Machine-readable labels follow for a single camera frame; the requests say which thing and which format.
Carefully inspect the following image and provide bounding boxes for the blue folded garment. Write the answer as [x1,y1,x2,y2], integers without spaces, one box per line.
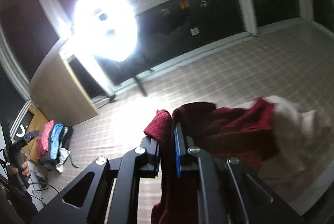
[50,123,64,160]

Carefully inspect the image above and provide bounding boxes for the person's left hand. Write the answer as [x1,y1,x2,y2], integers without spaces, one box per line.
[6,153,31,178]

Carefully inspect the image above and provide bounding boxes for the bright round studio light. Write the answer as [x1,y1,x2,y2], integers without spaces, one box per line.
[72,0,138,62]

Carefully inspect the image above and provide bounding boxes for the black and white clothes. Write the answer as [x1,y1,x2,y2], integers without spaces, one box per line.
[39,125,79,174]

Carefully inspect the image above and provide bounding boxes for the checkered beige mat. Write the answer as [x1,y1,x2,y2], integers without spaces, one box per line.
[38,23,334,224]

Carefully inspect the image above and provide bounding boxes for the pink folded garment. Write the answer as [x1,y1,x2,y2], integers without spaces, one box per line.
[36,120,54,160]

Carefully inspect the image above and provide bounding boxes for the beige wooden cabinet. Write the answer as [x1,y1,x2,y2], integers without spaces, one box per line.
[29,53,99,127]

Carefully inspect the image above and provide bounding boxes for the brown cardboard box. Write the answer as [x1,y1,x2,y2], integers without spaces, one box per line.
[23,106,48,163]

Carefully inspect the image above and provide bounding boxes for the cream white garment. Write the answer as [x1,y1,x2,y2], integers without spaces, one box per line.
[235,94,332,197]

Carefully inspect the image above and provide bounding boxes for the dark red knit sweater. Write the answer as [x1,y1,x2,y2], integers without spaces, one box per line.
[144,97,279,223]

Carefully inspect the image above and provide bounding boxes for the black cable on floor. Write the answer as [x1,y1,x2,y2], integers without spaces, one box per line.
[27,165,60,200]

